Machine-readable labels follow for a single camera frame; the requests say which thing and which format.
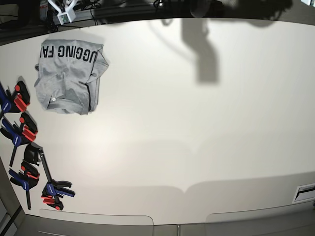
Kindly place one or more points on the long bar clamp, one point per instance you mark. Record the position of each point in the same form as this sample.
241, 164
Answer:
53, 190

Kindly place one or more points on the grey T-shirt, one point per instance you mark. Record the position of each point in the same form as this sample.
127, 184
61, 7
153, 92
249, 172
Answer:
69, 73

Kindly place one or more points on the blue red clamp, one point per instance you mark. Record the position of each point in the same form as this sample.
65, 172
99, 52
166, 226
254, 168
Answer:
27, 178
15, 102
22, 135

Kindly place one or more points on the blue red clamp top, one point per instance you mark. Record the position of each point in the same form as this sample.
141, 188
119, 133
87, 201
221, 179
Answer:
15, 102

